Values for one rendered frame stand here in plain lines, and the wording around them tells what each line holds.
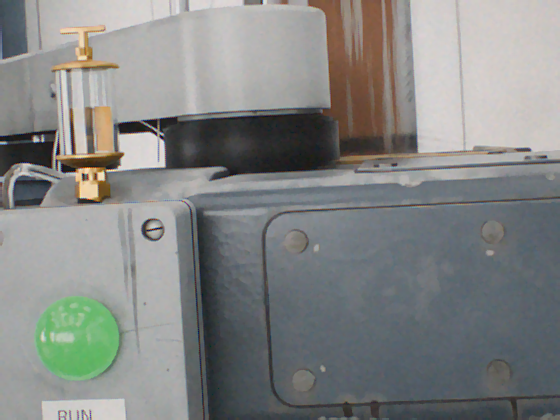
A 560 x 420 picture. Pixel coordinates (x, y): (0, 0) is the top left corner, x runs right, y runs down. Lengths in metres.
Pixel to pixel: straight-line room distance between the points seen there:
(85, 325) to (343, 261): 0.11
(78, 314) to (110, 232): 0.03
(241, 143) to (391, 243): 0.14
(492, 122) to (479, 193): 5.19
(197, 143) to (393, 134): 0.39
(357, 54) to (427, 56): 4.69
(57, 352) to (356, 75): 0.58
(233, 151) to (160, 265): 0.17
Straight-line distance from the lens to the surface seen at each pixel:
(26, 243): 0.43
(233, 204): 0.47
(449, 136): 5.64
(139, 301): 0.42
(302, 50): 0.59
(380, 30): 0.96
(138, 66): 0.63
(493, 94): 5.65
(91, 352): 0.41
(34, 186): 0.91
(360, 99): 0.95
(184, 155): 0.59
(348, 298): 0.46
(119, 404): 0.43
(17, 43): 5.86
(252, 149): 0.57
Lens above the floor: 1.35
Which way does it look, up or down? 3 degrees down
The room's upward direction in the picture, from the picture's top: 3 degrees counter-clockwise
